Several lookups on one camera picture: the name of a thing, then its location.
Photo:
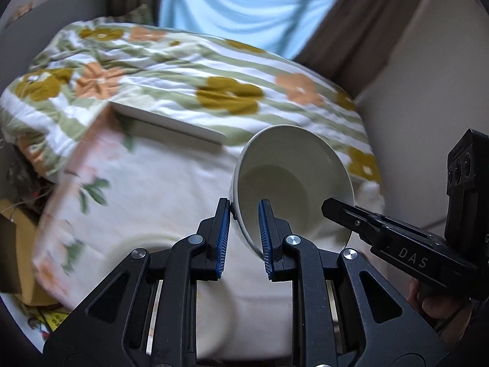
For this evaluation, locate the dark flat card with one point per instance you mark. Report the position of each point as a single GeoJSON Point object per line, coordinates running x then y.
{"type": "Point", "coordinates": [7, 252]}

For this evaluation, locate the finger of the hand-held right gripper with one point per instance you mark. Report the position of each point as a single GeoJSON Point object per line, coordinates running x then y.
{"type": "Point", "coordinates": [344, 216]}

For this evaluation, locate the cream floral tablecloth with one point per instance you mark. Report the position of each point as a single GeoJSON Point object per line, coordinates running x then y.
{"type": "Point", "coordinates": [172, 183]}

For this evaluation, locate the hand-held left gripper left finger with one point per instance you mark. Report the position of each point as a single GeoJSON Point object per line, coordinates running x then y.
{"type": "Point", "coordinates": [223, 237]}

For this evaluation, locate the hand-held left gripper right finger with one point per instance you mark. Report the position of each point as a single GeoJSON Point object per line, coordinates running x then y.
{"type": "Point", "coordinates": [265, 237]}

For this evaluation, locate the floral striped quilt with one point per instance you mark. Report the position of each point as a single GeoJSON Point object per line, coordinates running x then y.
{"type": "Point", "coordinates": [191, 68]}

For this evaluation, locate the yellow box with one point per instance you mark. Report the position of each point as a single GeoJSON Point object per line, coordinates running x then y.
{"type": "Point", "coordinates": [19, 252]}

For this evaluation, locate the cream floral bowl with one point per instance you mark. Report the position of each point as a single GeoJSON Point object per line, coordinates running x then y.
{"type": "Point", "coordinates": [298, 183]}

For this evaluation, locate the light blue window cloth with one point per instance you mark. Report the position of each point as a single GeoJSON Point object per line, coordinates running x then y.
{"type": "Point", "coordinates": [237, 11]}

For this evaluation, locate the white flat board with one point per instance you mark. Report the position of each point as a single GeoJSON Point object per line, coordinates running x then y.
{"type": "Point", "coordinates": [168, 122]}

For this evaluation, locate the person's right hand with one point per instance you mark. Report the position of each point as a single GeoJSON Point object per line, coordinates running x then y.
{"type": "Point", "coordinates": [439, 307]}

